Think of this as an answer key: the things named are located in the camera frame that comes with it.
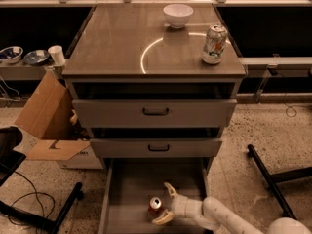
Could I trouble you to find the green white soda can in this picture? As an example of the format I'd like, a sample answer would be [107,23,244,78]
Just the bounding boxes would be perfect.
[202,24,227,64]

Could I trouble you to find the brown cardboard box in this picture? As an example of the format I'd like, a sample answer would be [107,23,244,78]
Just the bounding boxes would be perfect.
[15,72,103,169]

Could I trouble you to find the grey side shelf left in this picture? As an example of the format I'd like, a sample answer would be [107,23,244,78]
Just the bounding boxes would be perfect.
[0,59,66,82]

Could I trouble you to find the blue patterned bowl right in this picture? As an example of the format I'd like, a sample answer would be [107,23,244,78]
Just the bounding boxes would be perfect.
[23,50,50,65]

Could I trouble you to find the grey side shelf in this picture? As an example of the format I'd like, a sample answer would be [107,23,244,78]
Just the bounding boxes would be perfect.
[0,59,66,82]
[240,57,312,78]

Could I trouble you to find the bottom drawer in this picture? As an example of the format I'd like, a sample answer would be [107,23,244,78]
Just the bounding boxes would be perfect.
[98,158,213,234]

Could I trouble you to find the top drawer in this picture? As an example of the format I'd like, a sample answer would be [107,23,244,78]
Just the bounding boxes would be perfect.
[73,82,236,128]

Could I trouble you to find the middle drawer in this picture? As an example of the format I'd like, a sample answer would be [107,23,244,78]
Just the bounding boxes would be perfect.
[91,128,222,158]

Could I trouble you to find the black stand leg left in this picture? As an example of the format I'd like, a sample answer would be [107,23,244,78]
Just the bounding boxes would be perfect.
[0,182,84,234]

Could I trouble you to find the red coke can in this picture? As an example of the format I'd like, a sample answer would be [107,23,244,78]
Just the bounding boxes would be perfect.
[148,196,163,217]

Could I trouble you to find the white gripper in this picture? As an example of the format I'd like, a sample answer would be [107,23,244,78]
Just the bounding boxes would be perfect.
[152,182,204,225]

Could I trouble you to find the black stand leg right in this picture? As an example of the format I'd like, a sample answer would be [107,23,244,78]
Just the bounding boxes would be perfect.
[247,144,312,219]

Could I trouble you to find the blue patterned bowl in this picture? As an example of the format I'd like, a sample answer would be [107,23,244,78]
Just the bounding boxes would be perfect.
[0,46,23,64]
[23,50,50,65]

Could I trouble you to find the black chair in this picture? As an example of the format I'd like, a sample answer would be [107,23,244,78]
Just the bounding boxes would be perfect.
[0,126,26,186]

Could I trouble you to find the white paper cup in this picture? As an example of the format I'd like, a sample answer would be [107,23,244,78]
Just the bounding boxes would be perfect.
[48,45,65,65]

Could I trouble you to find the black stand leg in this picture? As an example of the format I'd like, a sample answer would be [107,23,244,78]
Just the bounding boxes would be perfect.
[247,144,312,219]
[0,182,84,234]

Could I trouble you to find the drawer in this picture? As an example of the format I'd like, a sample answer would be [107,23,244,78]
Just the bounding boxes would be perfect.
[98,158,213,234]
[73,82,236,128]
[91,128,222,158]

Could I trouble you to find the grey drawer cabinet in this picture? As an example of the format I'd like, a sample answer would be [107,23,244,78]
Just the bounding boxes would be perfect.
[61,2,248,234]

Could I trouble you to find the white bowl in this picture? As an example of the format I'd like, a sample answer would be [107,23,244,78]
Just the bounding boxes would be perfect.
[163,4,194,28]

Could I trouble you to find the grey side shelf right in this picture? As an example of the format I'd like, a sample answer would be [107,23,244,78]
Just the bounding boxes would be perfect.
[240,57,312,78]

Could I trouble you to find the blue patterned bowl left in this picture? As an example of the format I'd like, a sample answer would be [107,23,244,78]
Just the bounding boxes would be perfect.
[0,46,23,64]

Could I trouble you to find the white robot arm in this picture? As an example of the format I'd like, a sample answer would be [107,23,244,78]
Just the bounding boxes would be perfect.
[152,182,312,234]

